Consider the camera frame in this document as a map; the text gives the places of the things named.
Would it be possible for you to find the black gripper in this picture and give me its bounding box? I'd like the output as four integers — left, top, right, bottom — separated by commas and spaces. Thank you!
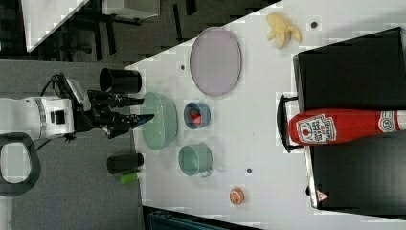
75, 90, 154, 139

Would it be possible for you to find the red plush ketchup bottle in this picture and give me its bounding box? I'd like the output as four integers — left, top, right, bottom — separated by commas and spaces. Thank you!
288, 108, 405, 146

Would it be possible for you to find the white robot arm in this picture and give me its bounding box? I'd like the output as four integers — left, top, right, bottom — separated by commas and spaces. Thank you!
1, 90, 154, 141

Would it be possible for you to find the green perforated colander basket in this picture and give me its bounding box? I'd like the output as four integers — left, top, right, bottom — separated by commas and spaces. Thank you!
141, 92, 178, 150

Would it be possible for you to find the green marker tube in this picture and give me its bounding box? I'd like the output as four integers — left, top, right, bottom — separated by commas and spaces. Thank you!
120, 172, 142, 185

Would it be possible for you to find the small blue bowl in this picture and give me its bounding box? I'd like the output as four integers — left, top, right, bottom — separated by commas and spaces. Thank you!
184, 103, 211, 129

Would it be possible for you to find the red toy strawberry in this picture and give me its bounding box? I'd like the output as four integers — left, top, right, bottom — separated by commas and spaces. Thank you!
190, 110, 202, 127

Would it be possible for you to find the green mug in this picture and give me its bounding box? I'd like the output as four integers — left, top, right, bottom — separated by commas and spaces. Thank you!
178, 143, 214, 178

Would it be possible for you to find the purple round plate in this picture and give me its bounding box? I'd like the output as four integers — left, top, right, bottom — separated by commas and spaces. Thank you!
190, 27, 242, 97

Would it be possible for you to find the white side table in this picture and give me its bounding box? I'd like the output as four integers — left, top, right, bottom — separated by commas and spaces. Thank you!
21, 0, 90, 53

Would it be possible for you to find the toy orange slice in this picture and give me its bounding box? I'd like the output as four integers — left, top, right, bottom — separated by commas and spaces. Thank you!
229, 188, 245, 205

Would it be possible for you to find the peeled toy banana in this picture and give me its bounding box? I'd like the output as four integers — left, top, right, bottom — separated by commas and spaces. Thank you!
266, 13, 302, 49

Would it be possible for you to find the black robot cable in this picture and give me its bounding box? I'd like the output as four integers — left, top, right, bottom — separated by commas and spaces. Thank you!
35, 73, 70, 151

